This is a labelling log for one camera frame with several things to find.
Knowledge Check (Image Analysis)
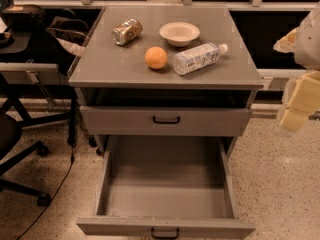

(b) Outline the black office chair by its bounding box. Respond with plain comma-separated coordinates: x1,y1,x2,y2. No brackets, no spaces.
0,73,53,208

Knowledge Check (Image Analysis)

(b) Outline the closed grey upper drawer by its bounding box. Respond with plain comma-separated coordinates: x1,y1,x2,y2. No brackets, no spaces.
80,106,252,137

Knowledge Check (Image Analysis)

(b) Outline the black backpack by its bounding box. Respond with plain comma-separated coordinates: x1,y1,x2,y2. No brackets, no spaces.
47,8,90,75

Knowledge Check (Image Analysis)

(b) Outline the white paper bowl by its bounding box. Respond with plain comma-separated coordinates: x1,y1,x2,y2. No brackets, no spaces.
159,22,200,47

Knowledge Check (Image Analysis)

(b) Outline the open grey lower drawer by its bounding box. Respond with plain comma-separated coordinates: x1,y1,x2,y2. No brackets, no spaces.
77,136,255,240

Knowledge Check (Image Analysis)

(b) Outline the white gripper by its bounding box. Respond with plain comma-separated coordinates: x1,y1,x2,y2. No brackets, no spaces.
273,5,320,132

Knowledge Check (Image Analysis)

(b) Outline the grey side desk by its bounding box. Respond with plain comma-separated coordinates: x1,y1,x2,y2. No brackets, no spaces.
0,29,76,146

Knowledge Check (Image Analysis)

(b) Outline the clear plastic water bottle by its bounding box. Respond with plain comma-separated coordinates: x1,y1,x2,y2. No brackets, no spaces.
172,43,229,76

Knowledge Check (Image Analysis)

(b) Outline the crushed metallic soda can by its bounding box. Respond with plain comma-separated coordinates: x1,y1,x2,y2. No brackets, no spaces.
112,18,143,46

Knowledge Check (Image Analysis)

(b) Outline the orange fruit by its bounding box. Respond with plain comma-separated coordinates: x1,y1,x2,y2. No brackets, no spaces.
145,47,168,69

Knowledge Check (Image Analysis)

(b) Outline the grey drawer cabinet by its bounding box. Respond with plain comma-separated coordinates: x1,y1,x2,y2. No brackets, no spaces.
69,5,262,153

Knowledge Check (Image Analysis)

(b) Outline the black floor cable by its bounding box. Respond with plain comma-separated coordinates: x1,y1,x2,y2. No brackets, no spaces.
15,93,76,240

